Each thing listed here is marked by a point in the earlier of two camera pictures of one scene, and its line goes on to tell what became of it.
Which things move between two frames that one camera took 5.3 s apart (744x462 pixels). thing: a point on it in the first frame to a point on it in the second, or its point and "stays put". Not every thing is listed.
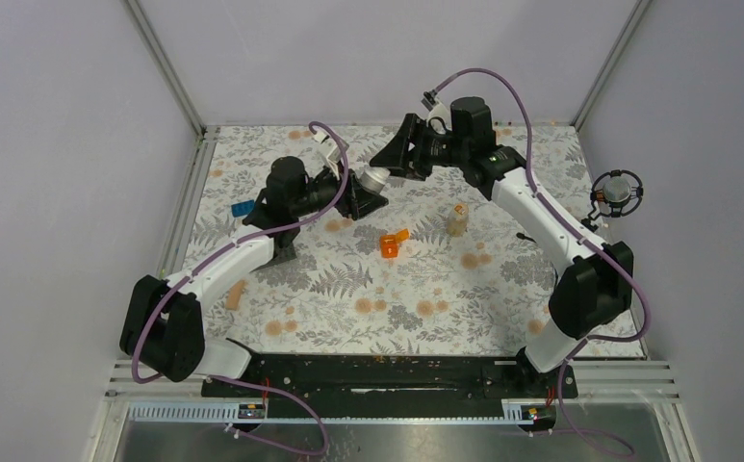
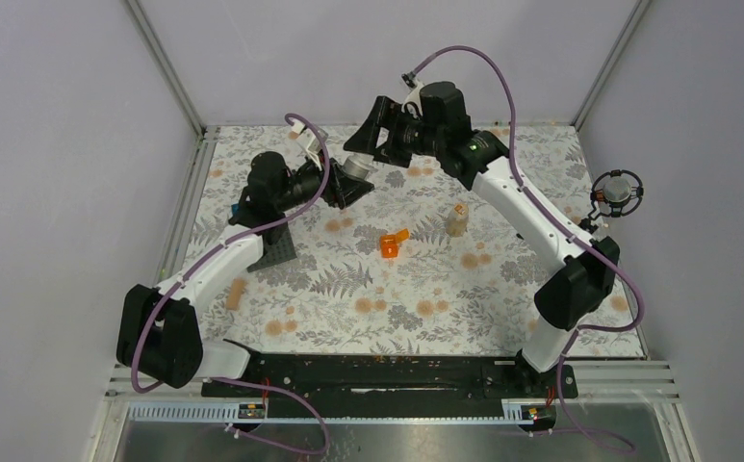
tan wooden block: x=234 y=295 stays put
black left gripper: x=358 y=200 to x=343 y=189
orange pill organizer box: x=390 y=243 stays put
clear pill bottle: x=457 y=219 stays put
